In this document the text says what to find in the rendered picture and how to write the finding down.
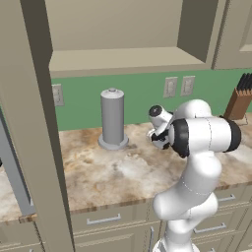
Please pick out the grey appliance panel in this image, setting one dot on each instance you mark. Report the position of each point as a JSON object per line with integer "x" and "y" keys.
{"x": 14, "y": 170}

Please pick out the beige base cabinet door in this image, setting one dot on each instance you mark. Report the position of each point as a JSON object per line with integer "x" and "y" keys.
{"x": 111, "y": 242}

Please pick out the brown knife block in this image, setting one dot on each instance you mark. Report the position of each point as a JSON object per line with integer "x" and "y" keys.
{"x": 237, "y": 104}

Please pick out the beige open cabinet door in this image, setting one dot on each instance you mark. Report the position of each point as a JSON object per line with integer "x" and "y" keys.
{"x": 29, "y": 114}

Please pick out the beige wall outlet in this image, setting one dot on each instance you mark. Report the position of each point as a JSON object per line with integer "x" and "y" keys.
{"x": 58, "y": 95}
{"x": 170, "y": 87}
{"x": 187, "y": 85}

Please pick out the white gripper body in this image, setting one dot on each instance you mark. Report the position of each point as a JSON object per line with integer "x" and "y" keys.
{"x": 160, "y": 138}

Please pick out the beige closed wall cabinet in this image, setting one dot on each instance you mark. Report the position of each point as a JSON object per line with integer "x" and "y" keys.
{"x": 236, "y": 32}

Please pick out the beige open wall cabinet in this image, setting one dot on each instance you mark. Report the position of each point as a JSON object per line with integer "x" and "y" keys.
{"x": 124, "y": 59}

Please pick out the beige drawer front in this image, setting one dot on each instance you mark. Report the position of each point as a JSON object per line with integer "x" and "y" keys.
{"x": 234, "y": 193}
{"x": 18, "y": 238}
{"x": 105, "y": 226}
{"x": 226, "y": 220}

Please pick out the grey paper towel holder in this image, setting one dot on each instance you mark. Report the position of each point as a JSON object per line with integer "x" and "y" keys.
{"x": 112, "y": 114}

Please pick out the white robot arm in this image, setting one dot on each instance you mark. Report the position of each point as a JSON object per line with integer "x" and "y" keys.
{"x": 200, "y": 170}

